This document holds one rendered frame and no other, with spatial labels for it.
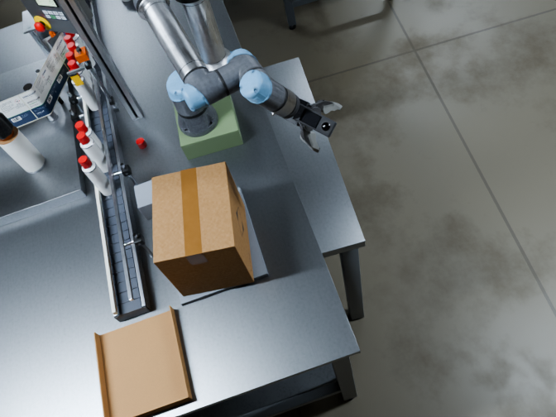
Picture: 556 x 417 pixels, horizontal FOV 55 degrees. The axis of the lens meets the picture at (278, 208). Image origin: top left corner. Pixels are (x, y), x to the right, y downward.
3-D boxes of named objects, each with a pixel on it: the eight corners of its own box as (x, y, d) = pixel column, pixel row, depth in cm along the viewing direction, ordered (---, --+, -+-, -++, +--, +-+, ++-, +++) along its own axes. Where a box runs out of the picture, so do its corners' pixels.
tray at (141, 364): (98, 336, 175) (93, 332, 171) (174, 309, 175) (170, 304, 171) (110, 428, 159) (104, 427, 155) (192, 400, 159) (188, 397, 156)
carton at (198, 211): (179, 218, 190) (150, 176, 167) (244, 204, 188) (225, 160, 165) (183, 296, 174) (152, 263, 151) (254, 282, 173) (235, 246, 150)
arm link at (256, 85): (251, 59, 134) (266, 79, 129) (277, 77, 142) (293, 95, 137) (232, 84, 136) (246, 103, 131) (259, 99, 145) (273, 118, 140)
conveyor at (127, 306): (76, 13, 261) (72, 7, 258) (93, 7, 261) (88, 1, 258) (122, 319, 175) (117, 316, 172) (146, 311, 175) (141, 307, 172)
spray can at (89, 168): (101, 187, 199) (74, 155, 182) (114, 183, 199) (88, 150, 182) (103, 198, 196) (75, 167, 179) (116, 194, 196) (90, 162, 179)
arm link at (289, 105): (292, 89, 138) (278, 118, 139) (303, 96, 141) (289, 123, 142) (274, 81, 143) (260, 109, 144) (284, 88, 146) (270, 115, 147)
